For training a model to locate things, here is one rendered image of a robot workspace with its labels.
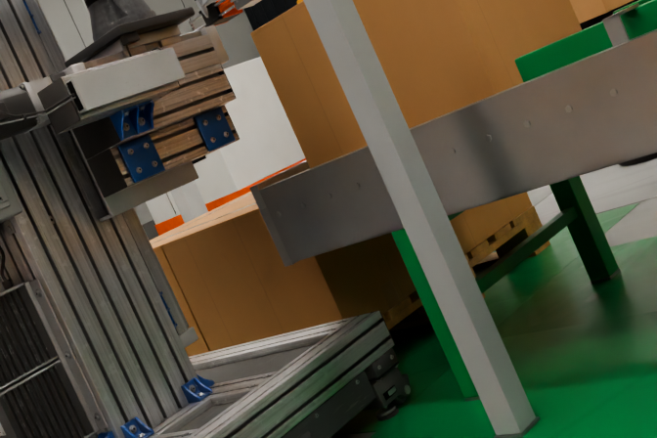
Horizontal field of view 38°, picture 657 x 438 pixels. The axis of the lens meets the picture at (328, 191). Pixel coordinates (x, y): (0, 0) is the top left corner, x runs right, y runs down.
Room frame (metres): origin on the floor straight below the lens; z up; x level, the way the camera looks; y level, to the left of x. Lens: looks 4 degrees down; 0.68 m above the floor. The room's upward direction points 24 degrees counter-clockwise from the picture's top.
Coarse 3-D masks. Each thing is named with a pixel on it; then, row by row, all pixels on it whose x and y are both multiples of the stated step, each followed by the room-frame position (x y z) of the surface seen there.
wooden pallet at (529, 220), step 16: (528, 208) 3.12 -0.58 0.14; (512, 224) 3.04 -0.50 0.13; (528, 224) 3.08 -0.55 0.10; (496, 240) 2.95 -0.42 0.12; (512, 240) 3.11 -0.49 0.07; (480, 256) 2.87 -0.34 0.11; (496, 256) 3.21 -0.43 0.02; (528, 256) 3.09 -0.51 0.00; (400, 304) 2.58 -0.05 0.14; (416, 304) 2.62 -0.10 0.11; (384, 320) 2.52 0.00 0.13; (400, 320) 2.56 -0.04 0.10; (416, 320) 2.84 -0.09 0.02
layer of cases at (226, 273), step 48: (192, 240) 2.74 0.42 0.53; (240, 240) 2.60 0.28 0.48; (384, 240) 2.62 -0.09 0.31; (480, 240) 2.90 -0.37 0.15; (192, 288) 2.81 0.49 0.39; (240, 288) 2.66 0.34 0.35; (288, 288) 2.53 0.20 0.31; (336, 288) 2.45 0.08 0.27; (384, 288) 2.56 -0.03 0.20; (240, 336) 2.73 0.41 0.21
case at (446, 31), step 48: (384, 0) 2.03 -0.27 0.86; (432, 0) 1.95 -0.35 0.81; (480, 0) 1.96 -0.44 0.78; (528, 0) 2.07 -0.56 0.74; (288, 48) 2.27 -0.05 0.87; (384, 48) 2.07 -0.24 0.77; (432, 48) 1.98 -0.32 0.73; (480, 48) 1.92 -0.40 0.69; (528, 48) 2.02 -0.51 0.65; (288, 96) 2.32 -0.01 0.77; (336, 96) 2.21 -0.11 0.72; (432, 96) 2.02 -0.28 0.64; (480, 96) 1.94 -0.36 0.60; (336, 144) 2.26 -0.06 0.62
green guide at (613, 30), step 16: (656, 0) 1.62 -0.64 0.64; (624, 16) 1.67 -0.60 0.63; (640, 16) 1.65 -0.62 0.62; (656, 16) 1.63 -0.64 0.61; (576, 32) 1.75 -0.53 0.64; (592, 32) 1.71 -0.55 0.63; (608, 32) 1.62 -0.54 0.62; (624, 32) 1.60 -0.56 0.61; (640, 32) 1.66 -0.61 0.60; (544, 48) 1.79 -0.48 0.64; (560, 48) 1.76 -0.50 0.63; (576, 48) 1.74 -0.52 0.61; (592, 48) 1.72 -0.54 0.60; (528, 64) 1.82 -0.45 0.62; (544, 64) 1.80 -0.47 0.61; (560, 64) 1.77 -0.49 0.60
